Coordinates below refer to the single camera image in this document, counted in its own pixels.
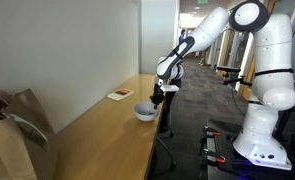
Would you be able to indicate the person in grey top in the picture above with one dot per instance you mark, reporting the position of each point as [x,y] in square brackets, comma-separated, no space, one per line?
[203,58]

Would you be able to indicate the black camera stand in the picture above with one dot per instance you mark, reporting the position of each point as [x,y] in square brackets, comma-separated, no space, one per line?
[232,80]

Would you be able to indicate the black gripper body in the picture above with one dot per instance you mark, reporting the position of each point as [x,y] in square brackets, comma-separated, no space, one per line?
[159,91]

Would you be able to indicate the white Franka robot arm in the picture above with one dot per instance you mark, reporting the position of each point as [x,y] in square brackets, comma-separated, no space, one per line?
[270,66]

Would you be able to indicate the small orange white packet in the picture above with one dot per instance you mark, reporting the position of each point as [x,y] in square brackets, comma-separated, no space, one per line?
[120,94]

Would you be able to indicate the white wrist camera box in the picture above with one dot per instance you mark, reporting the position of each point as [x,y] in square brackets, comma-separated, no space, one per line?
[169,88]

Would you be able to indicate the brown paper bag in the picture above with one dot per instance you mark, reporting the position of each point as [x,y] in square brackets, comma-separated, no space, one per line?
[10,143]

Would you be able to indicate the black office chair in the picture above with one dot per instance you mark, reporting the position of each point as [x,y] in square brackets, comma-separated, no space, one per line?
[169,106]

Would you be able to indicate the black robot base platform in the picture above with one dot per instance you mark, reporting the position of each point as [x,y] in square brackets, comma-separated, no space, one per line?
[227,156]

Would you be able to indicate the green capped white marker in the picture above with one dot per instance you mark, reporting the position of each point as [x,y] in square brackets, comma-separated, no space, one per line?
[148,113]

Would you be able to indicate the white bowl shaped cup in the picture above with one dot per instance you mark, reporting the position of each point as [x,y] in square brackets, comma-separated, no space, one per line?
[143,116]

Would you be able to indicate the person in blue top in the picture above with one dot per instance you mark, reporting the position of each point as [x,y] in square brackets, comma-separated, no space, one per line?
[182,36]

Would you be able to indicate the green exit sign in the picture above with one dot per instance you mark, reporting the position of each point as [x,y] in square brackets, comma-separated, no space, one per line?
[202,1]

